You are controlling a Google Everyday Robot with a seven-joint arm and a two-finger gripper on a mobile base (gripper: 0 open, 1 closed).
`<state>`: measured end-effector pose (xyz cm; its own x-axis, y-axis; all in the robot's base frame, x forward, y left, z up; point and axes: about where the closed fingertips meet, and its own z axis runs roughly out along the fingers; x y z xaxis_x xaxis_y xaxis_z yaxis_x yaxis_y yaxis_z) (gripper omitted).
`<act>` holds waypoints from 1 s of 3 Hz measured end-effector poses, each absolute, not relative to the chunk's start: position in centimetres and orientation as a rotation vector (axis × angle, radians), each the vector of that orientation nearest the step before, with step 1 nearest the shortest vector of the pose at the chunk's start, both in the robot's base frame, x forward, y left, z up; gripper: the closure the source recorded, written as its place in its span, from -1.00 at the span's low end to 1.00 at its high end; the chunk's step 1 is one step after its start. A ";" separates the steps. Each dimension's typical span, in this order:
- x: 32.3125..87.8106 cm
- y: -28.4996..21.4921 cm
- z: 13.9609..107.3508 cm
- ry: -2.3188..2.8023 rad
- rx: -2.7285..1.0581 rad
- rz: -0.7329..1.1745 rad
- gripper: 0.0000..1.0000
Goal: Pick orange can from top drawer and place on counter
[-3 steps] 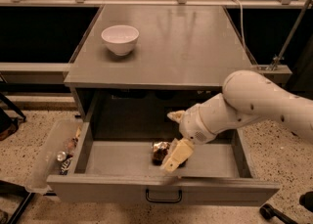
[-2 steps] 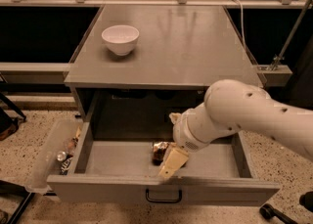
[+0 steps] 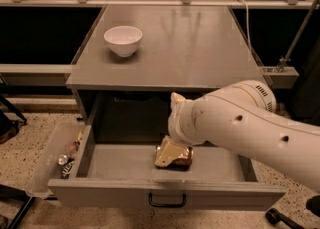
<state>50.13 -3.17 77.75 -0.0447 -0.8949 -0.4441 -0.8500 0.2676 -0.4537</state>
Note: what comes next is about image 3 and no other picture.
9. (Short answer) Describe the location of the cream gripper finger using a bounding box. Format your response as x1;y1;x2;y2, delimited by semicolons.
154;135;192;169
170;92;186;109

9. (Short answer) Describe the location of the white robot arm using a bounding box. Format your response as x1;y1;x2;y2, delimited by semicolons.
155;80;320;192

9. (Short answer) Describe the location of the grey cabinet with counter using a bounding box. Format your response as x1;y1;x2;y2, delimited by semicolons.
66;5;264;118

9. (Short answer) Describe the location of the open grey top drawer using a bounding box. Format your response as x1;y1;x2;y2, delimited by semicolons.
48;126;286;211

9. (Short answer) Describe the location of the silver can in bin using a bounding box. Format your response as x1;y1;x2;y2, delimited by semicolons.
57;154;69;166

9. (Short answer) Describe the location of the white ceramic bowl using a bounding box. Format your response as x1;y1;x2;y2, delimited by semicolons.
104;26;143;57

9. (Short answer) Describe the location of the dark snack packet in bin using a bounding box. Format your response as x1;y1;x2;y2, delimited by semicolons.
61;161;74;179

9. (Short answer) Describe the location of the clear plastic side bin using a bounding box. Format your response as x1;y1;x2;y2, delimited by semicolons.
25;122;84;199

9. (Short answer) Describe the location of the metal diagonal strut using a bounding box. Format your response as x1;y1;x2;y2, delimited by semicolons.
273;0;320;73

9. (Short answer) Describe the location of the black caster wheel base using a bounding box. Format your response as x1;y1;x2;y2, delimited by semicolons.
265;195;320;229

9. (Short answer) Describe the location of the black stand leg left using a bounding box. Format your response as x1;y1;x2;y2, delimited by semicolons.
0;95;27;124

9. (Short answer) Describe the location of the black drawer handle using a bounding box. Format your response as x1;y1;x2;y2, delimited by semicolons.
148;193;187;208

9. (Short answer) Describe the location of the white cable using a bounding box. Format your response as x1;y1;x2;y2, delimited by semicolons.
235;0;254;54

